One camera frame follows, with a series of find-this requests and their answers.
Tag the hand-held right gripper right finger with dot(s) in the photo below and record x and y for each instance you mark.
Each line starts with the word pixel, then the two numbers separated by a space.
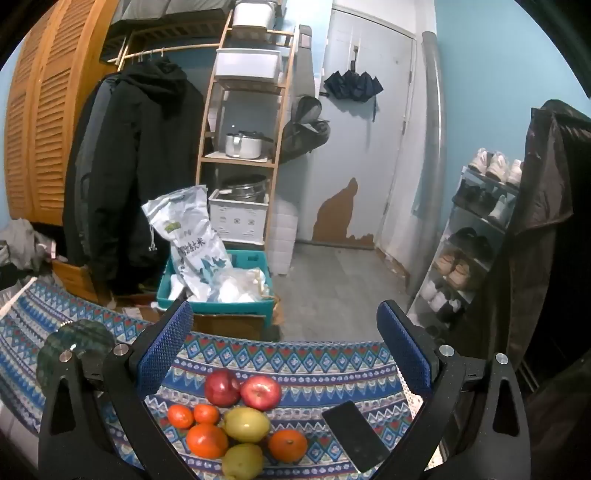
pixel 406 353

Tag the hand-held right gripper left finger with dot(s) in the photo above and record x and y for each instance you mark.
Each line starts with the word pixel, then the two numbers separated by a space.
pixel 166 344

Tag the dark red apple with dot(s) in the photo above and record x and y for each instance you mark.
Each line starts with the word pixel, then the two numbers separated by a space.
pixel 222 387

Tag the small orange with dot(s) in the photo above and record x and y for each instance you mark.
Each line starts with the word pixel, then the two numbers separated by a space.
pixel 206 413
pixel 180 416

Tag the dark glass plate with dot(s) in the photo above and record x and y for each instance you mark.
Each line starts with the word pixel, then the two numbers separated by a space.
pixel 83 337

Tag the large orange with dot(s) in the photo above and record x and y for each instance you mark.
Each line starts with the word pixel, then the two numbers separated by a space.
pixel 207 441
pixel 288 446

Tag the small yellow-green apple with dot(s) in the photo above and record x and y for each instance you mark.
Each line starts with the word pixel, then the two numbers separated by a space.
pixel 243 461

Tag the teal plastic crate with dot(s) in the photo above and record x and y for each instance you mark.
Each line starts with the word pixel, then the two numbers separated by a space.
pixel 217 308

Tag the cardboard box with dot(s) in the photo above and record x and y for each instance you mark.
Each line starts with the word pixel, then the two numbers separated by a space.
pixel 231 325

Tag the clear plastic bag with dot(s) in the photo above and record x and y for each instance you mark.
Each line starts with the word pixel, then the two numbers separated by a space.
pixel 240 284

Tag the black smartphone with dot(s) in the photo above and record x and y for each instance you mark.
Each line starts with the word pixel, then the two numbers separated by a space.
pixel 353 434

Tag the white rice bag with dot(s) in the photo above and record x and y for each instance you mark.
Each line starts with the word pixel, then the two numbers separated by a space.
pixel 194 240

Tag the blue patterned tablecloth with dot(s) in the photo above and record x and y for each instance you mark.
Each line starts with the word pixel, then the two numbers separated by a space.
pixel 295 364

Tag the wooden drawer box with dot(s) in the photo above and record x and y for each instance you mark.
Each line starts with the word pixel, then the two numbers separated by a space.
pixel 69 277

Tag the white shoe rack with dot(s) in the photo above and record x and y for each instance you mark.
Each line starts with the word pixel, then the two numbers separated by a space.
pixel 450 230

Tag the white plastic crate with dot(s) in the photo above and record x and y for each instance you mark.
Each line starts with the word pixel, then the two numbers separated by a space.
pixel 238 219

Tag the white tiled storage box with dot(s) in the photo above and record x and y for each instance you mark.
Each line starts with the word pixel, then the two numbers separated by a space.
pixel 281 235

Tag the steel steamer pot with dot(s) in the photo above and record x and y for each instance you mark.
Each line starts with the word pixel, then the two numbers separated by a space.
pixel 244 189

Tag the grey clothes pile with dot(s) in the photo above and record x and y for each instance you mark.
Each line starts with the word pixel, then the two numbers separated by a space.
pixel 23 244

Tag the black hooded jacket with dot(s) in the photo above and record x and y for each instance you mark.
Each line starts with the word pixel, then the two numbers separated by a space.
pixel 138 161

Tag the dark brown coat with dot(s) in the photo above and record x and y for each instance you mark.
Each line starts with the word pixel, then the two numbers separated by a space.
pixel 545 230

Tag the wooden shelf rack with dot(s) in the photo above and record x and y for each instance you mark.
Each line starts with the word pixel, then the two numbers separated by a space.
pixel 238 162

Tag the pale blue door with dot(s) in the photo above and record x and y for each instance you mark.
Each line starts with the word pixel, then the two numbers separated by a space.
pixel 360 161

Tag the grey jacket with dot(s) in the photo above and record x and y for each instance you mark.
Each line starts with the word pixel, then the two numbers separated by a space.
pixel 85 161

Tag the white cooking pot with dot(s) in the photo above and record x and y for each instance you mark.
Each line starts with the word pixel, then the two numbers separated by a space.
pixel 242 145

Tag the metal pipe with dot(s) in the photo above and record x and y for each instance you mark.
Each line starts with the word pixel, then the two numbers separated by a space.
pixel 431 138

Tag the grey backpack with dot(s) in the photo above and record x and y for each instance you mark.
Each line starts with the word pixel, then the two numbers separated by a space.
pixel 304 124

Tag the dark blue umbrella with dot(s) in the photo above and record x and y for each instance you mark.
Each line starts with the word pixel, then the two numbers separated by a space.
pixel 353 83

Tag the large white storage bin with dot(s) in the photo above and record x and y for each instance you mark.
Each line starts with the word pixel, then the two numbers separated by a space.
pixel 249 62

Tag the wooden clothes rack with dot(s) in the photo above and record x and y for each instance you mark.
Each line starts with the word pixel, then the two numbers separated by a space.
pixel 147 36

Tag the long grey bag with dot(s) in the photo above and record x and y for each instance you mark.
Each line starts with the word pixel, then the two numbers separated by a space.
pixel 300 55

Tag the grey fabric storage box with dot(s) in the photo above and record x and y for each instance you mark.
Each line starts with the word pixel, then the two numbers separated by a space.
pixel 161 10

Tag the small white storage bin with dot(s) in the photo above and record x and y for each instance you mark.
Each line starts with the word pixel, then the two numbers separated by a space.
pixel 254 14

